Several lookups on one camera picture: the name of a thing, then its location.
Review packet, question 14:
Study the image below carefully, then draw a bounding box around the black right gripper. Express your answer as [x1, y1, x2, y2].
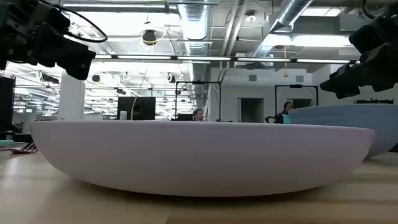
[319, 4, 398, 100]

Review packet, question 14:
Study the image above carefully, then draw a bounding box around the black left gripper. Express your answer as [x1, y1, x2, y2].
[0, 0, 97, 81]

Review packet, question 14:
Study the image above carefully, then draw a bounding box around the blue bowl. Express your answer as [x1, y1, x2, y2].
[288, 104, 398, 158]

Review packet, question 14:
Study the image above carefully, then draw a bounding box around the iridescent fork with teal handle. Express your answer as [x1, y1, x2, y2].
[0, 142, 39, 155]

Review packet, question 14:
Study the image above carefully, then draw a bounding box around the lavender plate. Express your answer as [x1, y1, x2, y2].
[30, 119, 376, 198]

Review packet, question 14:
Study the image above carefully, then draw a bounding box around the white pillar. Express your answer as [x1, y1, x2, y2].
[58, 71, 86, 121]

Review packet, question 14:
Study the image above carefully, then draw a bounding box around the black panel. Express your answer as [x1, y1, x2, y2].
[0, 76, 16, 132]

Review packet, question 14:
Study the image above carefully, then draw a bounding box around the person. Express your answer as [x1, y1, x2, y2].
[192, 108, 205, 122]
[275, 101, 294, 124]

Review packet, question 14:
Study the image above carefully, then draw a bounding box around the black crossbar with light strips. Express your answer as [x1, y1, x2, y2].
[93, 54, 361, 64]

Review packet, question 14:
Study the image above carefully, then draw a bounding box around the black frame stand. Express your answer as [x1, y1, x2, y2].
[274, 84, 319, 108]
[175, 81, 222, 122]

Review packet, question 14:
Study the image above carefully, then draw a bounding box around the yellow hanging cord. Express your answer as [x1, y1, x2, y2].
[283, 46, 289, 78]

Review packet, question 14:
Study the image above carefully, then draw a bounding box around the black overhead camera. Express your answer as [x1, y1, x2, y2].
[142, 29, 157, 46]

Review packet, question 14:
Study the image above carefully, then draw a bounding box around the silver ventilation duct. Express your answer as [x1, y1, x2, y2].
[178, 0, 214, 57]
[251, 0, 313, 58]

